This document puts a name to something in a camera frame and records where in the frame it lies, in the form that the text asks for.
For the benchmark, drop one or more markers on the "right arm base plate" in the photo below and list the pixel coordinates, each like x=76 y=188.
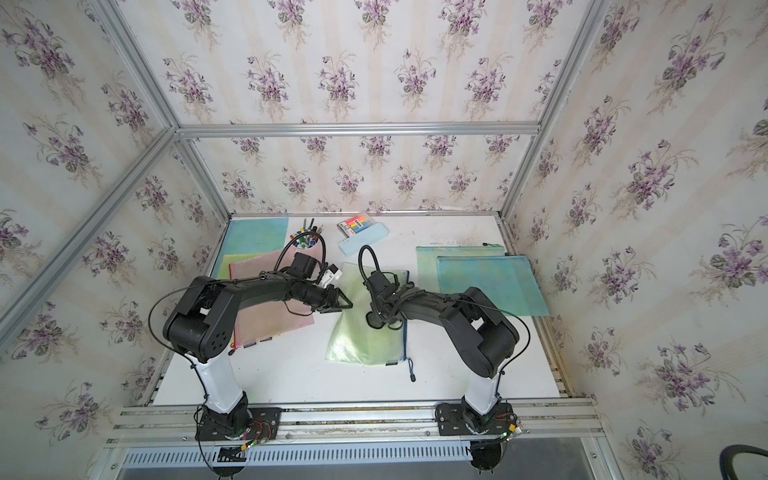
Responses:
x=477 y=419

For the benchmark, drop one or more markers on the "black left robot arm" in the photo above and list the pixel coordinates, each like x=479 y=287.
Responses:
x=201 y=325

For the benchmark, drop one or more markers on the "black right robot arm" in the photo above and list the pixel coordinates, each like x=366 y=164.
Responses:
x=481 y=334

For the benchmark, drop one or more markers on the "light blue booklet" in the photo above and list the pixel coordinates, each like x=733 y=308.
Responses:
x=369 y=236

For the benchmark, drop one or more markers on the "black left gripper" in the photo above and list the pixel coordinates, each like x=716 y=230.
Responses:
x=328 y=299

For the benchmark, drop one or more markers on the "blue mesh document bag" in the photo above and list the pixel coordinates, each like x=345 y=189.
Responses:
x=253 y=236

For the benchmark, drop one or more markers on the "pale green rear document bag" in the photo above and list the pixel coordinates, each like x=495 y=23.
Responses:
x=427 y=274

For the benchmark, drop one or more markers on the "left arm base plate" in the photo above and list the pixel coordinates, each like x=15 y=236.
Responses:
x=253 y=423

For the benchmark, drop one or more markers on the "yellow mesh document bag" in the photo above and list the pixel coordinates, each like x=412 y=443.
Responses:
x=239 y=266

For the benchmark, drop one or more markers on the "large teal document bag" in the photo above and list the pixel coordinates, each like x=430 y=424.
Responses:
x=508 y=281

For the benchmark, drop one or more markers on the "aluminium mounting rail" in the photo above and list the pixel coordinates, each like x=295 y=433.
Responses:
x=304 y=423

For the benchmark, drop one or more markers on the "pink metal pen bucket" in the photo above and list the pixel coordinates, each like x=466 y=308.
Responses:
x=307 y=236

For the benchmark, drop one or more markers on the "pink mesh document bag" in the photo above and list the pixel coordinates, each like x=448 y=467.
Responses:
x=265 y=321

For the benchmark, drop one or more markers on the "green and grey cleaning cloth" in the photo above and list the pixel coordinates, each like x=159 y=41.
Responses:
x=374 y=321

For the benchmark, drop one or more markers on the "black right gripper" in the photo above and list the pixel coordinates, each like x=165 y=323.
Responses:
x=374 y=308

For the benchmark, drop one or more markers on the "light green document bag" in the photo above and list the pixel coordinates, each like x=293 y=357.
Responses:
x=353 y=341

